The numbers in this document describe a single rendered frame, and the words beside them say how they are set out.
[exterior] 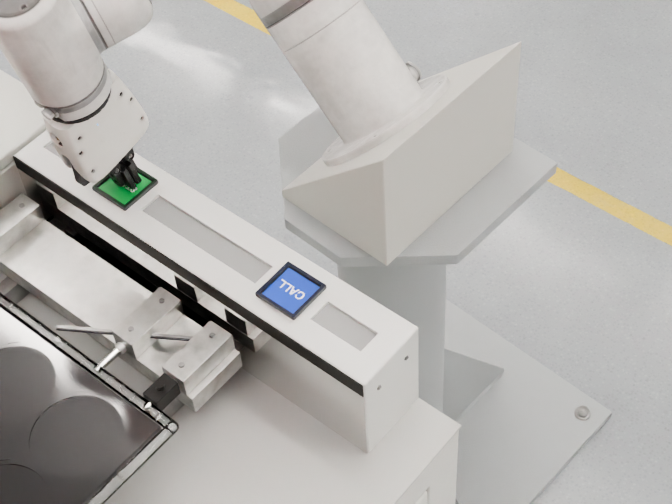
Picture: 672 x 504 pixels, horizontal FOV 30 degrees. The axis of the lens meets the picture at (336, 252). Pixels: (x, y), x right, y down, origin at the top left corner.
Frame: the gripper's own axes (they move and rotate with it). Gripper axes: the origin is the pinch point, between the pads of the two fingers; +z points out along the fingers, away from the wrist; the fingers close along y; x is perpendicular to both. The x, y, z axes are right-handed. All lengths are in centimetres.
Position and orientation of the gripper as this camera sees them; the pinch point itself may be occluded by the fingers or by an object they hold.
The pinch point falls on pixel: (123, 171)
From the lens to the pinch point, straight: 149.5
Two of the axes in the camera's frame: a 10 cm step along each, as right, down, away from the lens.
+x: -7.7, -4.7, 4.3
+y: 6.1, -7.4, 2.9
